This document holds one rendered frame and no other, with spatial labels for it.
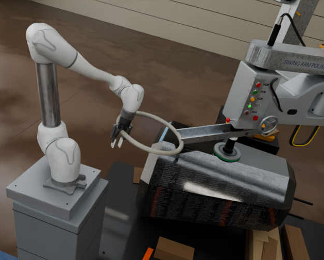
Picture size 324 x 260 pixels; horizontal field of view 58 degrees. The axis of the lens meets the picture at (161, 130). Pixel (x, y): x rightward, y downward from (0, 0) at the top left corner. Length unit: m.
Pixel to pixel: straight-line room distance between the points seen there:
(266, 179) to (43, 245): 1.60
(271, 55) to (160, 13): 6.65
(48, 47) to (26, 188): 0.80
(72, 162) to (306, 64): 1.56
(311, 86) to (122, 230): 1.87
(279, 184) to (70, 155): 1.54
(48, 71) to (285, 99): 1.53
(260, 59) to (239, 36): 6.26
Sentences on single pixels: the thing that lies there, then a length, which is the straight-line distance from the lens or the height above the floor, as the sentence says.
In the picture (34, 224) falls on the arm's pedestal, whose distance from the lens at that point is 1.86.
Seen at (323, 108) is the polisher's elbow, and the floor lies 1.36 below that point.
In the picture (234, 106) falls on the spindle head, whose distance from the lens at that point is 2.10.
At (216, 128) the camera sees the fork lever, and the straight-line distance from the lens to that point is 2.23.
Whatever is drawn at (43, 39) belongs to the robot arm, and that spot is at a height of 1.69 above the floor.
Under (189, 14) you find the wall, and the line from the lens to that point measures 8.23.
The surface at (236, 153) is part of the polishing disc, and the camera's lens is 2.35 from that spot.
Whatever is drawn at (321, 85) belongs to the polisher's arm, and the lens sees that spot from 2.32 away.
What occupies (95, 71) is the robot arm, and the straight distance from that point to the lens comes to 1.54.
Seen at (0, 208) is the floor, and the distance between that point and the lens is 2.90.
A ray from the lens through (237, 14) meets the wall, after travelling 8.10.
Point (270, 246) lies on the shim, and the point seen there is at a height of 0.24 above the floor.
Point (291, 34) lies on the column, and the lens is 2.84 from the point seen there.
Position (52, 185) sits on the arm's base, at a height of 0.89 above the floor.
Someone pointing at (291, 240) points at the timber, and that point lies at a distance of 3.11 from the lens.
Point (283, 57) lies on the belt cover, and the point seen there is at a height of 1.71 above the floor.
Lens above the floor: 2.12
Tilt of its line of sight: 32 degrees down
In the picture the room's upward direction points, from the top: 14 degrees clockwise
